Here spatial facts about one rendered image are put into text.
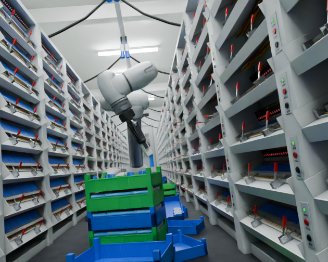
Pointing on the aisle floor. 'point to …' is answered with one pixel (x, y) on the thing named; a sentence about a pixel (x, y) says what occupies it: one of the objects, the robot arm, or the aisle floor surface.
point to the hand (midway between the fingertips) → (146, 148)
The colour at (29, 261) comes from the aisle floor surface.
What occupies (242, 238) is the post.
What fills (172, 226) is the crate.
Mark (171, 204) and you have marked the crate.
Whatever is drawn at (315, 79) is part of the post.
